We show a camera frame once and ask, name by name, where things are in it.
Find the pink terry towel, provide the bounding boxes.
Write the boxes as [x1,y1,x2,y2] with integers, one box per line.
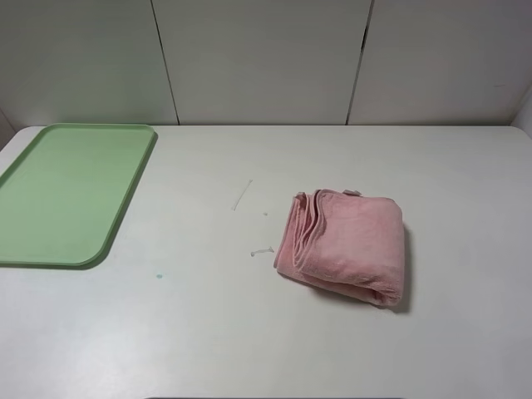
[273,190,406,307]

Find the green plastic tray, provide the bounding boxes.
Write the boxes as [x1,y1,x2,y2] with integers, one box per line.
[1,124,157,270]

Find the small white tag fastener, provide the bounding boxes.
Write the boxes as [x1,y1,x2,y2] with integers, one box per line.
[250,247,274,257]

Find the white plastic tag string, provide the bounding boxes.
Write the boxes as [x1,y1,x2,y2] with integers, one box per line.
[231,179,254,212]

